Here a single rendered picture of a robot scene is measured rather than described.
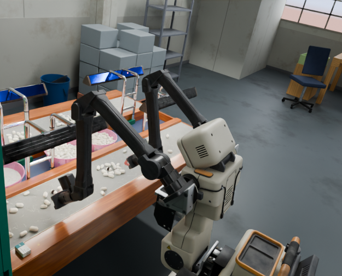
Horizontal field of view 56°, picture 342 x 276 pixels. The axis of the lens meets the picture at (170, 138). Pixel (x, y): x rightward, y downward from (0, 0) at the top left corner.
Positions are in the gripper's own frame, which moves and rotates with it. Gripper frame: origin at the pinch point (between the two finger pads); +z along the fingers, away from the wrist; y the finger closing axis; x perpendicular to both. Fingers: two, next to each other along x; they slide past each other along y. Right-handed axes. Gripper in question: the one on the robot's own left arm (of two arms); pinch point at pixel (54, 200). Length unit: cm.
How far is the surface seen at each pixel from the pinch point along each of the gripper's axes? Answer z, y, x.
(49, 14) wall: 182, -181, -199
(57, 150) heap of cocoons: 41, -36, -25
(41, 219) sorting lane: 4.9, 7.4, 5.8
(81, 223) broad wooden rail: -8.9, -3.2, 14.4
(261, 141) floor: 57, -340, 60
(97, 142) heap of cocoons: 37, -64, -21
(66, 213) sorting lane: 1.9, -4.0, 8.4
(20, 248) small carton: -7.7, 25.2, 10.7
